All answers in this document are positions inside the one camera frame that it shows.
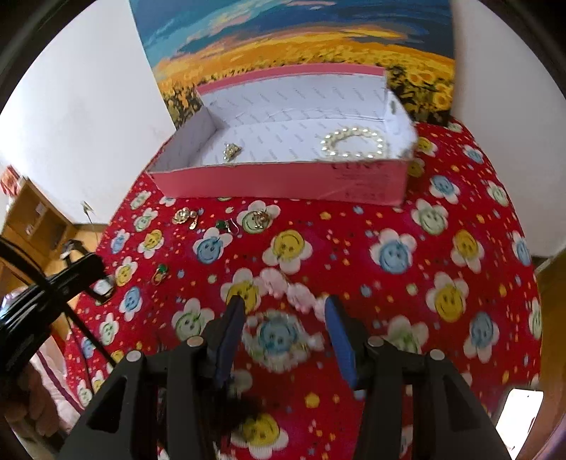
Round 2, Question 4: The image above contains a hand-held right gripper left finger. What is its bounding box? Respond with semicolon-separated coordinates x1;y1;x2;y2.
62;295;248;460

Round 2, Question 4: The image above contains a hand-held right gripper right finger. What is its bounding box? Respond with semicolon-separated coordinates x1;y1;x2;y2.
324;294;514;460

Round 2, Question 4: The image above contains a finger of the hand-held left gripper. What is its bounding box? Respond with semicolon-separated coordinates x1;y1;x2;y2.
44;253;106;306

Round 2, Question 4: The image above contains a black strap wristwatch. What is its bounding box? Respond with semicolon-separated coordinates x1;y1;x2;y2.
91;274;118;304

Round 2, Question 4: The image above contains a pink beaded bracelet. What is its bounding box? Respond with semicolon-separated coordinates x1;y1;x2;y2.
260;269;329;316

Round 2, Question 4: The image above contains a pink cardboard box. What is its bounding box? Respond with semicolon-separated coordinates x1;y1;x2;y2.
145;63;418;208

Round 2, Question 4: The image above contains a wooden cabinet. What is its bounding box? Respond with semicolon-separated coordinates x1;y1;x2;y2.
0;177;77;284

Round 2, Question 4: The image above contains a red smiley flower cloth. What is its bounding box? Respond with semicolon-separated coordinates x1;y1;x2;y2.
62;119;544;460

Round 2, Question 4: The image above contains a pink striped garment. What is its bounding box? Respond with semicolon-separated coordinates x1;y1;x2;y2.
9;340;85;436

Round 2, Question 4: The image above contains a pearl hair clip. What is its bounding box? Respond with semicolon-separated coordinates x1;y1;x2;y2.
319;126;390;161

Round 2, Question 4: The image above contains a wooden door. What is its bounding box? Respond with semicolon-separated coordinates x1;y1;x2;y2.
533;257;566;394

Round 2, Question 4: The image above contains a sunflower field painting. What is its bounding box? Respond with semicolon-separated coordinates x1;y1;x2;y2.
128;0;456;129

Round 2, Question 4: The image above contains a black cable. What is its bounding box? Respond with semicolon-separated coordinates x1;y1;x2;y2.
65;304;119;367

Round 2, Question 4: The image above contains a red wall ornament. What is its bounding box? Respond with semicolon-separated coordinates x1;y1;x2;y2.
0;166;21;195

